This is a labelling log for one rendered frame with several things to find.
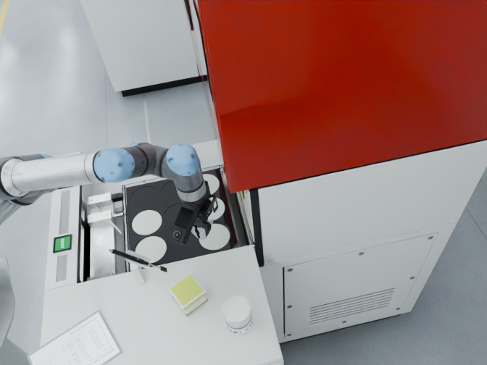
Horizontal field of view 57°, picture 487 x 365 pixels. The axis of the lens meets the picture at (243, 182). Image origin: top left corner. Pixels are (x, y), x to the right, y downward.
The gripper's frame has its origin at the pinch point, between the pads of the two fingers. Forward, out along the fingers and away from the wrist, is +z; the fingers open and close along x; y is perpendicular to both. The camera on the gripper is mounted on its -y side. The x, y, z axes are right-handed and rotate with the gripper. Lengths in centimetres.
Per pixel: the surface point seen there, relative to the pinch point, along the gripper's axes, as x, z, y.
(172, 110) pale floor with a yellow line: 120, 99, 133
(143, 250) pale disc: 19.0, 9.4, -6.8
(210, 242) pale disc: 0.6, 9.6, 4.4
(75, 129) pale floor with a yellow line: 174, 99, 89
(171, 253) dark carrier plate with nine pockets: 10.3, 9.6, -3.9
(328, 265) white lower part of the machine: -33.8, 27.7, 21.8
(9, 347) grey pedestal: 59, 41, -48
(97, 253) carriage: 33.6, 11.2, -13.3
